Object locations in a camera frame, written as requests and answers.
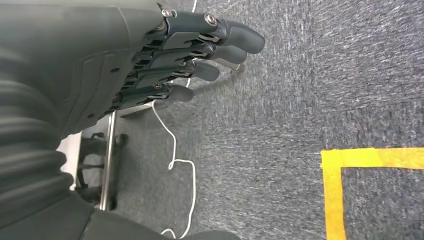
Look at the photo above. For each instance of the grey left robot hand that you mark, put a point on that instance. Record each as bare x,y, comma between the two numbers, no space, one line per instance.
82,43

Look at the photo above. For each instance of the stainless steel table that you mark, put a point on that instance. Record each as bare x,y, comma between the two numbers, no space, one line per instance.
107,165

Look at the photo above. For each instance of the white cabinet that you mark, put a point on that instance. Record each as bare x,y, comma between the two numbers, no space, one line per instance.
69,159

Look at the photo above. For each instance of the yellow floor tape square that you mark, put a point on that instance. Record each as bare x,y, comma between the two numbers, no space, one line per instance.
333,198

